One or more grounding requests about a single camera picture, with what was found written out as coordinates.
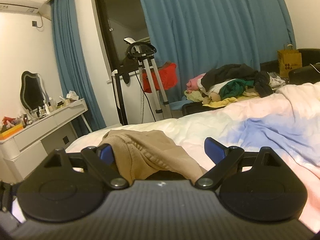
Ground dark window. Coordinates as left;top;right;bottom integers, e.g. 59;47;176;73
95;0;149;71

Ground white dressing table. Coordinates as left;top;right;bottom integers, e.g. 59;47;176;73
1;99;89;183

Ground pile of mixed clothes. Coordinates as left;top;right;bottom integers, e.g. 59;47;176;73
184;63;286;109

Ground orange tray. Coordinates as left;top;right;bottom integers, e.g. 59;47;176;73
0;124;23;140

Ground pastel tie-dye duvet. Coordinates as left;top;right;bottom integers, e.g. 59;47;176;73
65;81;320;235

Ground garment steamer stand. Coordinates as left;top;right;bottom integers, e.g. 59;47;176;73
124;37;172;120

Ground large blue curtain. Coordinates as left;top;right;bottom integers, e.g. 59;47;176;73
140;0;296;102

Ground yellow paper bag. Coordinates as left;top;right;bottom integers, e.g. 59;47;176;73
277;44;302;78

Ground narrow blue curtain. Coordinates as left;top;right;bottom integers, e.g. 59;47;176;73
50;0;106;131

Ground beige trousers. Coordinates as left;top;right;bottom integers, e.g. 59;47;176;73
99;129;206;184

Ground black framed vanity mirror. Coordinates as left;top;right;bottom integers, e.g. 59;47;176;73
20;71;47;113

